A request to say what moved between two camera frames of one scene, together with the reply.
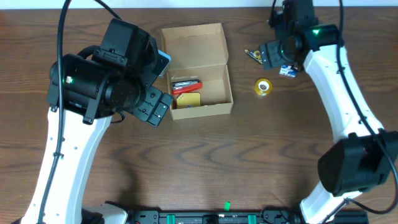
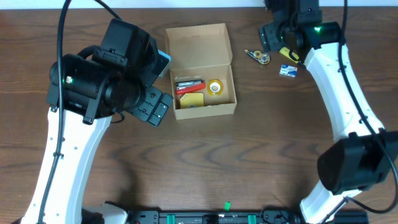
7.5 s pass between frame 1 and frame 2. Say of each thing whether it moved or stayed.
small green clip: stayed
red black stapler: moved
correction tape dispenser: stayed
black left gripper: stayed
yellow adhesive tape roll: moved
